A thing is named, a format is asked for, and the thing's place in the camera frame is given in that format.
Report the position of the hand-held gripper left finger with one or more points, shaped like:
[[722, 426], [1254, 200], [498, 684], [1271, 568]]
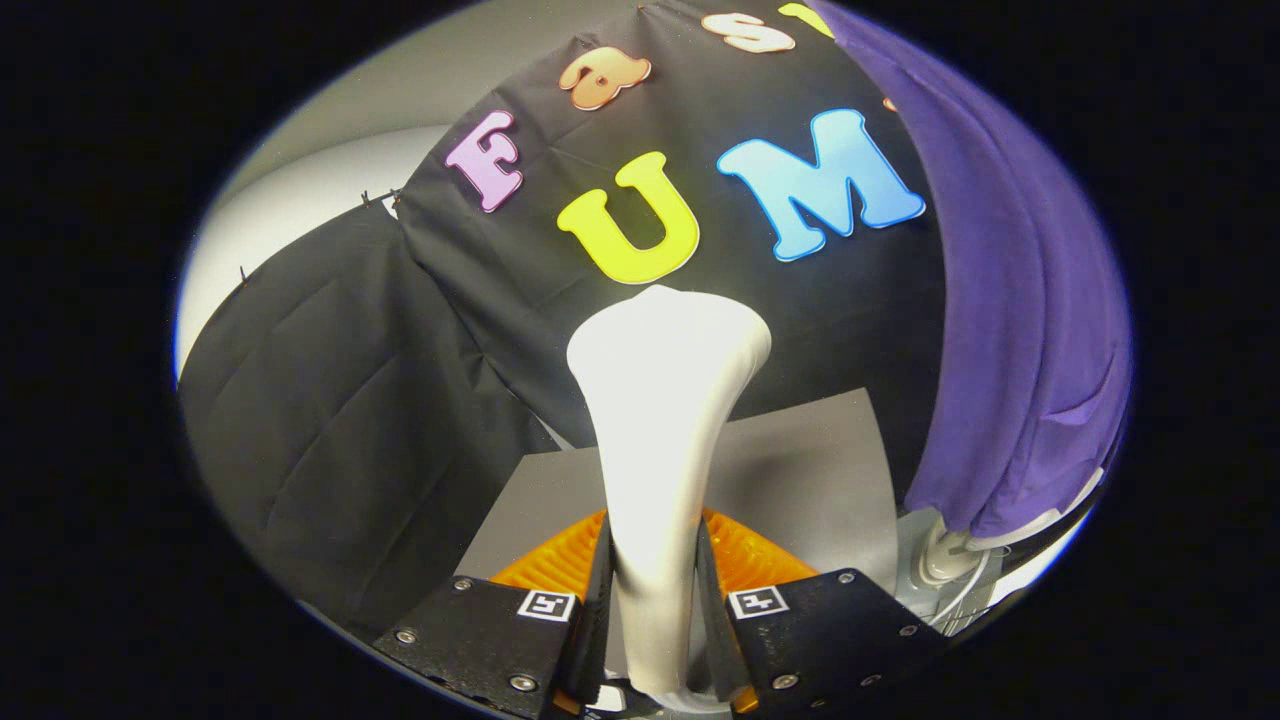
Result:
[[596, 630]]

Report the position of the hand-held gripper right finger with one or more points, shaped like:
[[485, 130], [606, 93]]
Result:
[[712, 620]]

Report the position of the white garment steamer head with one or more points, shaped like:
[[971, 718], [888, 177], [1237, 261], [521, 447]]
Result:
[[655, 420]]

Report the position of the purple jacket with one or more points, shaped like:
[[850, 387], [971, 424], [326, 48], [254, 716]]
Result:
[[1010, 300]]

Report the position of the grey cabinet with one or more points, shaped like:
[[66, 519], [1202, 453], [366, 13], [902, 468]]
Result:
[[800, 480]]

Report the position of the black backdrop cloth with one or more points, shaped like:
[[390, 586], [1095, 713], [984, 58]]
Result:
[[330, 420]]

